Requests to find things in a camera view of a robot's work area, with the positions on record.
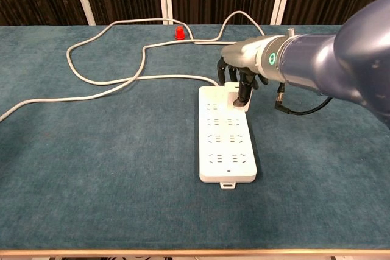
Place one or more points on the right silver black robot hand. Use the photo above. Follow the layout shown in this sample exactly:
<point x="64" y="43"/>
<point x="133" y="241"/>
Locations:
<point x="243" y="54"/>

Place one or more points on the white plug adapter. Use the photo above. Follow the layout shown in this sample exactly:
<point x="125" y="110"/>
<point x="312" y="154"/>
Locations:
<point x="229" y="97"/>

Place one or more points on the white power strip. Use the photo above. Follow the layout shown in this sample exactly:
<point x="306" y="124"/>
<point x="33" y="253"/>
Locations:
<point x="225" y="150"/>

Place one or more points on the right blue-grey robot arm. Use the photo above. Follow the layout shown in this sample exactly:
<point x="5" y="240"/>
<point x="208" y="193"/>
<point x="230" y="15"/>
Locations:
<point x="350" y="59"/>

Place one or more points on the small red cap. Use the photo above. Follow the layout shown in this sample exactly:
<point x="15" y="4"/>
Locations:
<point x="180" y="33"/>

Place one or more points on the teal table mat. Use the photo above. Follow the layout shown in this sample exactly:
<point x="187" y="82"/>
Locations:
<point x="122" y="165"/>

